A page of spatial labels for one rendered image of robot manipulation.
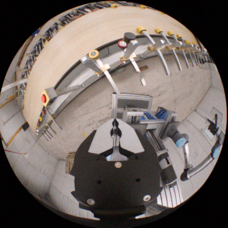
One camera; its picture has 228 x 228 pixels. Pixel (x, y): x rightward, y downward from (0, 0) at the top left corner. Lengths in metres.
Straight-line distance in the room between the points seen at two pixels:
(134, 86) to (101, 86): 0.70
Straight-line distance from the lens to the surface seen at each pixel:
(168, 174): 0.60
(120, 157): 0.41
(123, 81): 1.44
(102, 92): 1.46
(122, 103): 1.29
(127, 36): 0.41
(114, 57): 0.87
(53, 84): 0.80
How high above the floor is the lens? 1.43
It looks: 62 degrees down
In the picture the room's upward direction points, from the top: 180 degrees clockwise
